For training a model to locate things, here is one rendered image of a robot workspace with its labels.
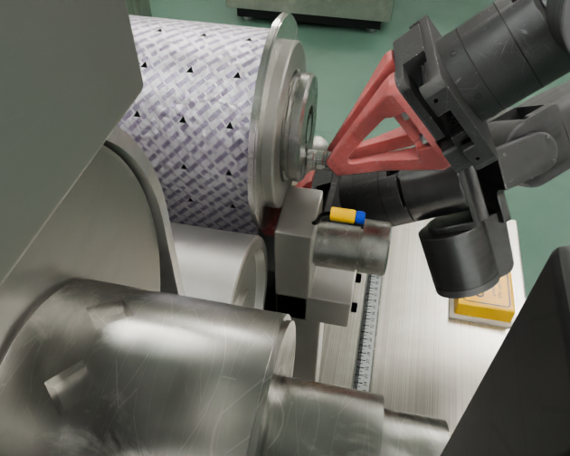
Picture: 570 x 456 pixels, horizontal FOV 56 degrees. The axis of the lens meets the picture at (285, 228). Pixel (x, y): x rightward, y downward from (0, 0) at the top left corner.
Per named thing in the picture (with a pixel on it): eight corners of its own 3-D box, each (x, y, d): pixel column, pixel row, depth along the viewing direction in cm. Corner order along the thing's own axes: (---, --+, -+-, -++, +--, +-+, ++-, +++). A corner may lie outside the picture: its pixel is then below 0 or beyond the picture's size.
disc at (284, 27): (257, 273, 37) (252, 69, 27) (250, 271, 37) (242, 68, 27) (297, 157, 48) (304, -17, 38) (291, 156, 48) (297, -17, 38)
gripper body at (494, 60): (451, 99, 39) (551, 37, 36) (470, 178, 31) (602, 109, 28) (401, 29, 36) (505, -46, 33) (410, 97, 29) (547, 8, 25)
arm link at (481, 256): (488, 128, 52) (552, 125, 44) (517, 235, 55) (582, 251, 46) (380, 173, 50) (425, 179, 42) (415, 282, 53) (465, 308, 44)
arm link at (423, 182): (470, 134, 47) (465, 148, 42) (490, 206, 48) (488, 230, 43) (394, 155, 50) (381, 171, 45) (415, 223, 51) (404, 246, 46)
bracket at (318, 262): (336, 434, 58) (367, 246, 36) (278, 422, 59) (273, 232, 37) (342, 392, 61) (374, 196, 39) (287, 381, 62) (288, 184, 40)
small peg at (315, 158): (344, 175, 37) (346, 156, 37) (304, 170, 38) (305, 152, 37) (346, 167, 39) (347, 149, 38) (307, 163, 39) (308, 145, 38)
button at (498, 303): (510, 324, 68) (516, 312, 66) (453, 314, 69) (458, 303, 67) (506, 280, 72) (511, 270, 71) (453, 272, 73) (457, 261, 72)
